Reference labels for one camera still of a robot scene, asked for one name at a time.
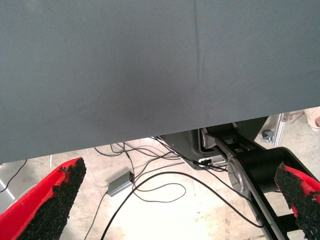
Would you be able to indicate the dark grey table cloth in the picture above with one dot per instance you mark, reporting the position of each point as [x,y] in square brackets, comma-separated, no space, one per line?
[125,62]

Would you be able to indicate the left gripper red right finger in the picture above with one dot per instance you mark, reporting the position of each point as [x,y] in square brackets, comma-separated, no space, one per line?
[305,200]

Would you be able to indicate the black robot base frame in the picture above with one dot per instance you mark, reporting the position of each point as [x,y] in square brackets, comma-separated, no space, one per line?
[262,170]

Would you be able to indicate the grey caster wheel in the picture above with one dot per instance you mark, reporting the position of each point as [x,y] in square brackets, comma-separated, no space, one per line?
[267,136]

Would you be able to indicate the beige shoe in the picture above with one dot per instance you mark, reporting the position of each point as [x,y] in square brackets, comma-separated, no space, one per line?
[313,120]

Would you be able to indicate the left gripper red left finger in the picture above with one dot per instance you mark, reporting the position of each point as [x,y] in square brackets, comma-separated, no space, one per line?
[37,212]

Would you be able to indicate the aluminium frame profile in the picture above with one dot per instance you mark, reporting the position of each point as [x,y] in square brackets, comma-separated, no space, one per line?
[280,132]

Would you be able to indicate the small grey metal adapter box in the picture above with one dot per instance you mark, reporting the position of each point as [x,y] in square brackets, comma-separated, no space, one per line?
[120,185]

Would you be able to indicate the dark grey base housing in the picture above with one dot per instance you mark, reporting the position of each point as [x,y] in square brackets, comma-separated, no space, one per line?
[185,145]

